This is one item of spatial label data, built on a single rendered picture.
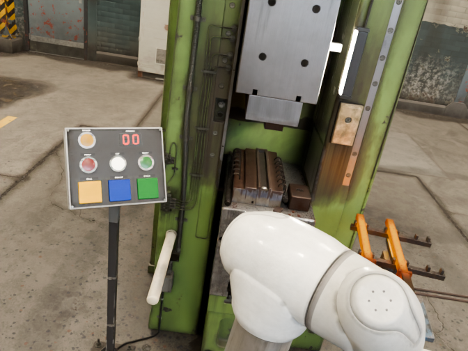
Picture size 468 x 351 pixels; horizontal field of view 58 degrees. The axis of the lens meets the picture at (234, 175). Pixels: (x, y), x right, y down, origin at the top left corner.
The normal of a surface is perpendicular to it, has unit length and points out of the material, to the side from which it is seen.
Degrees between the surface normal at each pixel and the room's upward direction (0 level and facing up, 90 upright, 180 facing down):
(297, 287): 68
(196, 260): 90
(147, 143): 60
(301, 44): 90
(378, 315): 36
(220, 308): 90
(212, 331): 89
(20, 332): 0
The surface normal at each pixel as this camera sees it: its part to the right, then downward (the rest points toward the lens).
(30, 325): 0.15, -0.89
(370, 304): -0.18, -0.48
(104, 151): 0.41, -0.06
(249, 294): -0.69, 0.13
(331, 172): -0.03, 0.43
